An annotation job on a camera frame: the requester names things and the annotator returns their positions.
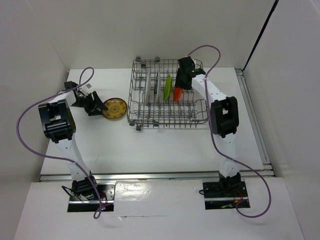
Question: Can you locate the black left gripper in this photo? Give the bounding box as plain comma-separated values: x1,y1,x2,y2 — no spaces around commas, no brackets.
70,91,108,117

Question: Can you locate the yellow patterned plate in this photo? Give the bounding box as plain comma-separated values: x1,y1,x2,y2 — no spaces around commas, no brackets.
102,97,128,121

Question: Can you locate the orange plate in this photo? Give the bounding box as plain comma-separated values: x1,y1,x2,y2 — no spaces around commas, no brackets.
173,87,183,102

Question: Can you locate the white plate dark lettered rim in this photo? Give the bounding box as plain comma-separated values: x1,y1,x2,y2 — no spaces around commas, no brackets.
154,70,161,102

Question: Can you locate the white plate green rim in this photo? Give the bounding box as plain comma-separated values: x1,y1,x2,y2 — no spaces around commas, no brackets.
144,70,151,103

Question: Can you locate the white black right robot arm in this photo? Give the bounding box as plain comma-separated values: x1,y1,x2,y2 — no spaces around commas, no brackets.
173,56,241,198

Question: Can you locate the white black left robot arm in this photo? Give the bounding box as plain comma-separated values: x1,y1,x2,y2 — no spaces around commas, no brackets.
38,81,108,200

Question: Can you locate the black corner pole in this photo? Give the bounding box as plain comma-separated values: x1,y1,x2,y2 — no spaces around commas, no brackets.
241,0,279,72

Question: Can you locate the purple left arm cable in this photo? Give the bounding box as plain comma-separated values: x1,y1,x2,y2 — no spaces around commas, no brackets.
15,66,107,219

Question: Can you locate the grey wire dish rack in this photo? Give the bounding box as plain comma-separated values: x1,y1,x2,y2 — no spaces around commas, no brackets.
127,56,208,131

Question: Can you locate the aluminium side rail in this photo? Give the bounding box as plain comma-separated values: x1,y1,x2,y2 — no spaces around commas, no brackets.
235,68,273,172

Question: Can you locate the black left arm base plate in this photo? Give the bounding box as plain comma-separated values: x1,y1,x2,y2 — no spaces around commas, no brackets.
63,182,116,213

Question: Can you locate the aluminium table edge rail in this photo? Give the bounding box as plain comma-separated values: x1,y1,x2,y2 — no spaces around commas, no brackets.
39,169,275,182

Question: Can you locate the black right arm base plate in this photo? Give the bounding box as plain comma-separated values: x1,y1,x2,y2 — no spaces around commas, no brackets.
198,181,251,210

